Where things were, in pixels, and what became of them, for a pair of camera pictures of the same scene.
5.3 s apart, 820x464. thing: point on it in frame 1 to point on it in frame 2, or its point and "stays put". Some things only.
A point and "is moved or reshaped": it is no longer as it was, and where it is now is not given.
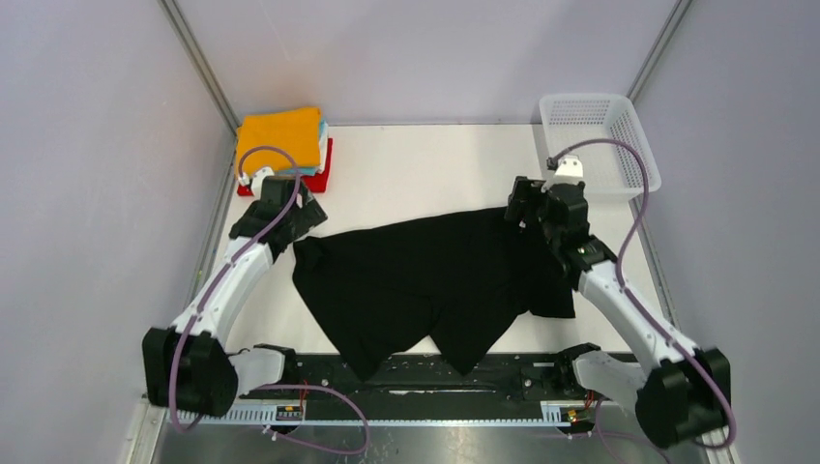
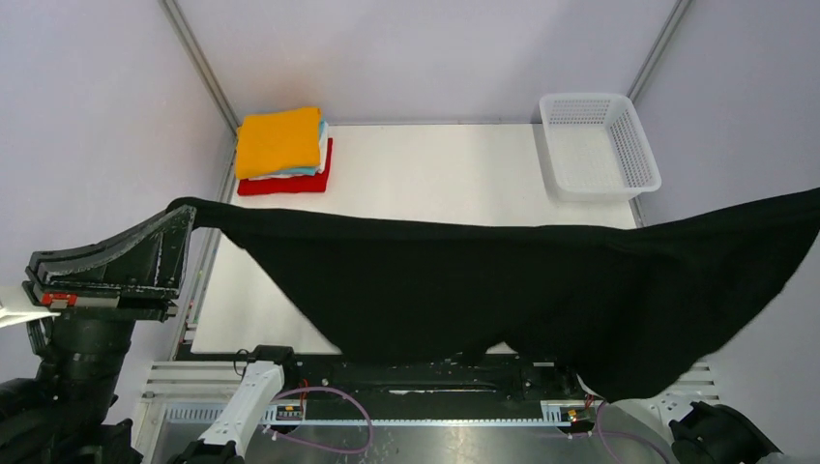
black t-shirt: x=461 y=281 is moved or reshaped
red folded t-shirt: x=318 y=182 stays put
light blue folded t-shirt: x=311 y=170 stays put
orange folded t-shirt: x=296 y=132 stays put
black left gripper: x=309 y=215 to x=135 y=268
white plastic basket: x=609 y=168 stays put
